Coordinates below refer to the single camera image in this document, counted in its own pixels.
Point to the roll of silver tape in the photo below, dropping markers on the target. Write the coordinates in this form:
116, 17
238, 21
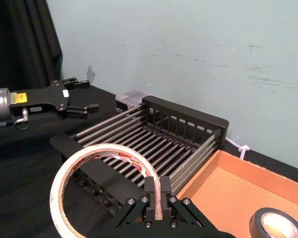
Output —
257, 223

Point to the clear plastic case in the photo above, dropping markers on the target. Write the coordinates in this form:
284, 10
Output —
129, 98

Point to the black table cloth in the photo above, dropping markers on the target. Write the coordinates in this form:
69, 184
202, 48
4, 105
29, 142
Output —
20, 186

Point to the black curtain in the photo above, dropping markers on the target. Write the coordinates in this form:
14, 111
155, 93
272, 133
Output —
20, 37

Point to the plain pale wall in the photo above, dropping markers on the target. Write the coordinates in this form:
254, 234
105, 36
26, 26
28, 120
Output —
188, 37

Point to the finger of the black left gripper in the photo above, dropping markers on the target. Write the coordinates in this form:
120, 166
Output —
82, 110
77, 83

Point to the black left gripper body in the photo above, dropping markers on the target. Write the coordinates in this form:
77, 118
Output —
47, 99

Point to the shallow brown cardboard tray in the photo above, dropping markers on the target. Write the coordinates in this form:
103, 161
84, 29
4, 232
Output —
226, 193

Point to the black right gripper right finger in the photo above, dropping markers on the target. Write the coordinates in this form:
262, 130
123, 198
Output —
166, 186

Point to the roll of white tape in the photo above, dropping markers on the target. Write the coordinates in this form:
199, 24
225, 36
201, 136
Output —
55, 198

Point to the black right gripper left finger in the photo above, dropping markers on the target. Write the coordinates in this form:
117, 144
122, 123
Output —
149, 186

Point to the black rack with steel bars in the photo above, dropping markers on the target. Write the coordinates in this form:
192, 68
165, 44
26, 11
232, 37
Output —
164, 138

